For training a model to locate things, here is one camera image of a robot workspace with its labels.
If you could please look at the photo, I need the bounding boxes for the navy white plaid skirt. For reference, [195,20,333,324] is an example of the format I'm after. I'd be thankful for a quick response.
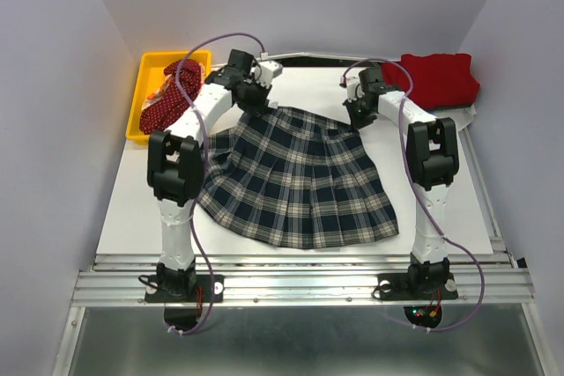
[198,107,399,250]

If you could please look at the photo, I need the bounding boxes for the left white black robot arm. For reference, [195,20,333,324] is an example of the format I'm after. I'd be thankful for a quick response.
[140,49,282,302]

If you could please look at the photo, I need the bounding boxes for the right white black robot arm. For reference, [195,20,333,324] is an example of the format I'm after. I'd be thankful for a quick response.
[339,68,459,301]

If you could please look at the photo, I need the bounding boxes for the dark red polka dot skirt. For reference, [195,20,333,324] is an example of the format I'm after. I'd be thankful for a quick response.
[140,76,189,135]

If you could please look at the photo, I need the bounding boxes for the folded red skirt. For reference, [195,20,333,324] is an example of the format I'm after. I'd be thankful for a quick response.
[397,53,480,110]

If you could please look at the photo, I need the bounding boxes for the orange floral white skirt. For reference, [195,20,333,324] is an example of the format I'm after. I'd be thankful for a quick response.
[141,60,206,110]

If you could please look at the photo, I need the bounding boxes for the white blue patterned skirt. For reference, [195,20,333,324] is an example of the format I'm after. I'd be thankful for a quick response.
[430,105,477,132]

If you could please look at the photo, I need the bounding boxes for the yellow plastic bin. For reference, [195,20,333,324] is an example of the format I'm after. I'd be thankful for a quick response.
[125,51,187,145]

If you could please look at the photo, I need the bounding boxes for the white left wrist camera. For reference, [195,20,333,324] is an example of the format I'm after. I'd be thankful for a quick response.
[253,60,283,88]

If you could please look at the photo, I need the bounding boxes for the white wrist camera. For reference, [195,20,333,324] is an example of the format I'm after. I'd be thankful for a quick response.
[339,77,364,103]
[253,60,283,88]

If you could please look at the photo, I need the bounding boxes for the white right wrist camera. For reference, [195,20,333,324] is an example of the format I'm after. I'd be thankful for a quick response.
[339,77,364,103]

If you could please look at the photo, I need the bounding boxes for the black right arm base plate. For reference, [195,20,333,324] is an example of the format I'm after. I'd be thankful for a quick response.
[371,273,459,302]

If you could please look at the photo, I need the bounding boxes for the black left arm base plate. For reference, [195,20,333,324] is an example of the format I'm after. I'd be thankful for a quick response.
[137,274,225,304]

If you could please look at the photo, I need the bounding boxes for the aluminium table frame rail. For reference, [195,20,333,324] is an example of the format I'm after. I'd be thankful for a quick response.
[71,131,534,307]

